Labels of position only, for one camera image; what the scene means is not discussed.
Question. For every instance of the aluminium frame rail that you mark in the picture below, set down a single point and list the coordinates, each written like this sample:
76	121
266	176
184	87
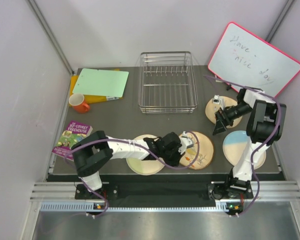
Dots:
273	191

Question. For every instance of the green plastic cutting board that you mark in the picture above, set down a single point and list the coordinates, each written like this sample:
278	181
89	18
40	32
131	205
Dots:
99	82

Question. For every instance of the beige branch plate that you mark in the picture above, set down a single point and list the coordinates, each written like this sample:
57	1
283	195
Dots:
209	109

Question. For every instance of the purple treehouse book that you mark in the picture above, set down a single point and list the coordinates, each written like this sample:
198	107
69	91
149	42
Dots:
74	133

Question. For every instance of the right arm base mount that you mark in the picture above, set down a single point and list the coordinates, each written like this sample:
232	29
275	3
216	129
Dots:
229	191

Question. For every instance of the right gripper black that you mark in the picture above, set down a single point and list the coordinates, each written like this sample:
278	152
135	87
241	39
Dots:
221	116

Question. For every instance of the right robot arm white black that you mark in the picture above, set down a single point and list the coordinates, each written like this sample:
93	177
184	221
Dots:
265	126

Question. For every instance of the blue cream plate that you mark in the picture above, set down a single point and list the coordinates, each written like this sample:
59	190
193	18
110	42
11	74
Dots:
234	145

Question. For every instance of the beige bird plate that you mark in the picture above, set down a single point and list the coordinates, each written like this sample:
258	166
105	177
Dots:
201	154

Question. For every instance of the metal wire dish rack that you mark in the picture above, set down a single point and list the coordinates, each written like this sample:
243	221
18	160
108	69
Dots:
167	83

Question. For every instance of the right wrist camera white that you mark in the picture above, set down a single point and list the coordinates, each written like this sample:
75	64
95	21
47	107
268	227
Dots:
218	102

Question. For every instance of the green cream floral plate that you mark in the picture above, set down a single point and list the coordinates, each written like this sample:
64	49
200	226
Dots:
142	167

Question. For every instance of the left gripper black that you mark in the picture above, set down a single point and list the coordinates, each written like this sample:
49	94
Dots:
174	162

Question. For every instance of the pink framed whiteboard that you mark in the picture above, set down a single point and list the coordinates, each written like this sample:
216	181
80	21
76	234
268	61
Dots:
245	59

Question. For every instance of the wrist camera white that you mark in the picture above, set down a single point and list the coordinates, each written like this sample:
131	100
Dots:
186	143
218	102

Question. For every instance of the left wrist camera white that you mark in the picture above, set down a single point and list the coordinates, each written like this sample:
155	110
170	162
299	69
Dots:
186	143

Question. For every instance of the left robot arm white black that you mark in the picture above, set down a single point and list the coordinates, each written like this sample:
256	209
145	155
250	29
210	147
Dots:
93	152

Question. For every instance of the orange ceramic mug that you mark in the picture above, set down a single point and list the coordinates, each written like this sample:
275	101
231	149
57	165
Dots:
78	103

